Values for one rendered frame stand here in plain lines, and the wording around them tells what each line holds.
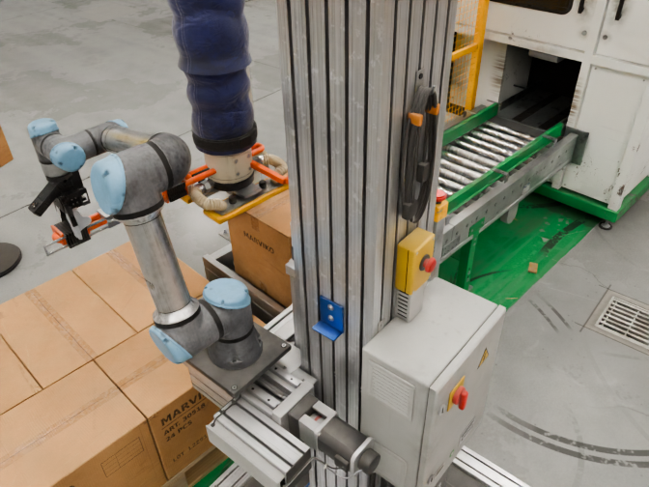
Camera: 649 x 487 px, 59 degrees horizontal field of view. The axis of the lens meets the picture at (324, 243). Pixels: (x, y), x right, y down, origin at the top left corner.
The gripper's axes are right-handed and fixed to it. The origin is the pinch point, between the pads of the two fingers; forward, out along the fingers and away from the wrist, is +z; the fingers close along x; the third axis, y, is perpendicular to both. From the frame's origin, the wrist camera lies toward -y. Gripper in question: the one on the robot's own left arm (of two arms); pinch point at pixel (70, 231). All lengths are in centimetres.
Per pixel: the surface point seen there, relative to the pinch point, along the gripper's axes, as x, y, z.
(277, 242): -12, 69, 35
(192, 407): -21, 15, 80
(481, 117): 26, 273, 64
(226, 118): -8, 56, -21
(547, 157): -30, 256, 65
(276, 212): -3, 77, 29
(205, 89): -4, 52, -31
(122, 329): 25, 13, 69
